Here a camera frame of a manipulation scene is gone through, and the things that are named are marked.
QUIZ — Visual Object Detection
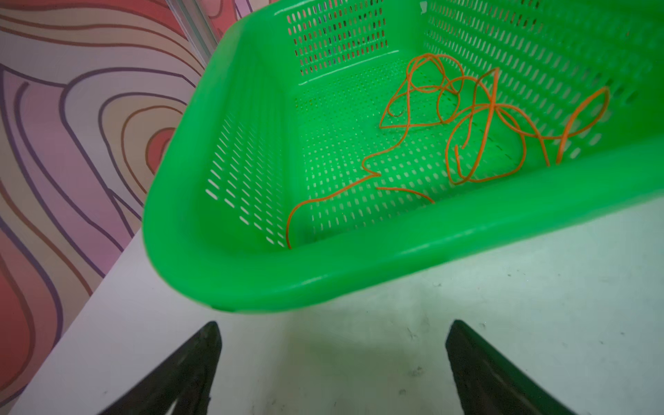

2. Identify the left green plastic basket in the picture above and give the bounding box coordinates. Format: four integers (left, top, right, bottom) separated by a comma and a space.
143, 1, 663, 312

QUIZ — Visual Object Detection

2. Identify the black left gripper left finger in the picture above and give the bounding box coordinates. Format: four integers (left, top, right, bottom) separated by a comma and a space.
102, 321, 222, 414

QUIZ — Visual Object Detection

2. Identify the orange cable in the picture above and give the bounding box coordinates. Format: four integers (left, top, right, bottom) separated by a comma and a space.
284, 53, 611, 250

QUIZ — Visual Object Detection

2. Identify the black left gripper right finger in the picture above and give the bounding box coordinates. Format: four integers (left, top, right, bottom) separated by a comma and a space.
445, 320, 573, 415

